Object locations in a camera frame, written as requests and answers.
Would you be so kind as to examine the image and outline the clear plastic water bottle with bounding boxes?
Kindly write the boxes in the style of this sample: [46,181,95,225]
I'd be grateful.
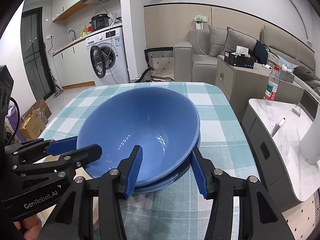
[263,66,280,106]

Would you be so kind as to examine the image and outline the grey sofa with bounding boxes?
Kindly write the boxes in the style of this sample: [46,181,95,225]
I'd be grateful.
[174,25,316,85]

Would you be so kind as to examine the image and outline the cardboard box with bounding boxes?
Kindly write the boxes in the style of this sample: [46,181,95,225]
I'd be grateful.
[20,110,46,140]

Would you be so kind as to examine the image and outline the white washing machine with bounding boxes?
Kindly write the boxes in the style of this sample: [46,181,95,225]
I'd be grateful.
[86,26,130,86]

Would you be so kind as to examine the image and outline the black storage box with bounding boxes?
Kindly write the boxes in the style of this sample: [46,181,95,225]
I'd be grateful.
[224,51,255,69]

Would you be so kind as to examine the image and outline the person left hand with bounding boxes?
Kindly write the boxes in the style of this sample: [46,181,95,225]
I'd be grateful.
[14,215,42,240]

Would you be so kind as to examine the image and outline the white kitchen cabinets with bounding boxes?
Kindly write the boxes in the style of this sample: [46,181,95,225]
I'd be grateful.
[52,24,123,91]

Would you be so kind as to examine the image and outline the black rice cooker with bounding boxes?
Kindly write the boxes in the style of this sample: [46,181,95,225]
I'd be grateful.
[90,14,110,31]

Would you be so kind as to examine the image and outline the white wall socket charger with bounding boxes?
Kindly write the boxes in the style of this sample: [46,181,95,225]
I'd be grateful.
[194,15,208,30]

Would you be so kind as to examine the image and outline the grey cushion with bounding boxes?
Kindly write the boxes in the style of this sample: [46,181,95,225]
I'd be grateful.
[208,25,227,57]
[220,27,257,56]

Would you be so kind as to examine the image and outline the teal plaid tablecloth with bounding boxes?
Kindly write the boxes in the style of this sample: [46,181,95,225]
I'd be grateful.
[38,81,261,240]

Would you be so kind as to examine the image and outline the black cable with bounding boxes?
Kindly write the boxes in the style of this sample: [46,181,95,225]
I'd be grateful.
[4,96,21,143]

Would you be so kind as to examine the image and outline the white marble side table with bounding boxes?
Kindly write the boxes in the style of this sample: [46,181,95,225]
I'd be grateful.
[242,99,319,211]

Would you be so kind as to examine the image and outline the blue bowl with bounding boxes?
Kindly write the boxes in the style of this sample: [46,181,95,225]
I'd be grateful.
[132,127,201,194]
[77,87,200,187]

